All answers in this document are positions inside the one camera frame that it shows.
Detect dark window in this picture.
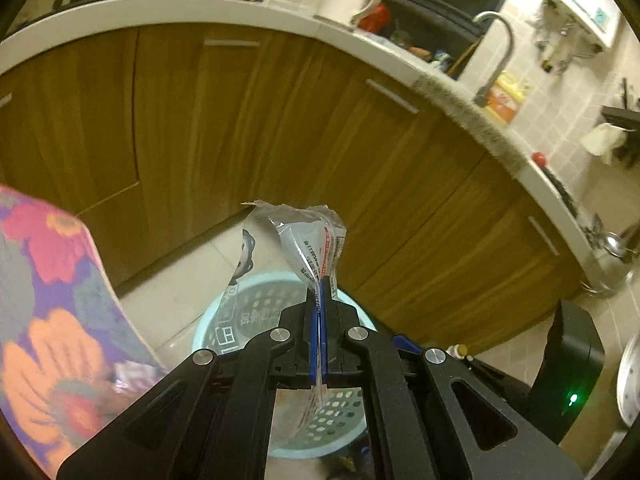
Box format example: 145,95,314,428
360,0,523,56

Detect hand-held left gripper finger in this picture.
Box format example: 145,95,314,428
322,276,585,480
56,279,321,480

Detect clear red-print plastic wrapper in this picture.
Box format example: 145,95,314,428
220,200,348,453

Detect floral tablecloth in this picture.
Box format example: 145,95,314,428
0,185,171,466

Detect red mug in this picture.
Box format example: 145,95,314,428
359,4,391,33

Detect wooden kitchen counter cabinets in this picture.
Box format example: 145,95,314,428
0,0,611,361

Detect black wall rack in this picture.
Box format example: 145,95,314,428
600,77,640,171

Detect steel kitchen faucet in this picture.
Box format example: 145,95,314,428
472,11,516,108

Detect light blue plastic basket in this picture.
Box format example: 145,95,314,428
192,271,378,460

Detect grey counter cloth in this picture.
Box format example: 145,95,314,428
415,72,526,176

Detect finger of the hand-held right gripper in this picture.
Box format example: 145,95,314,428
391,334,423,361

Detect steel pot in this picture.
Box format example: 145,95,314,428
580,230,640,301

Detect white water heater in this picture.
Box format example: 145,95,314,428
532,0,621,73

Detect yellow packet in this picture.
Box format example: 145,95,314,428
487,71,531,123

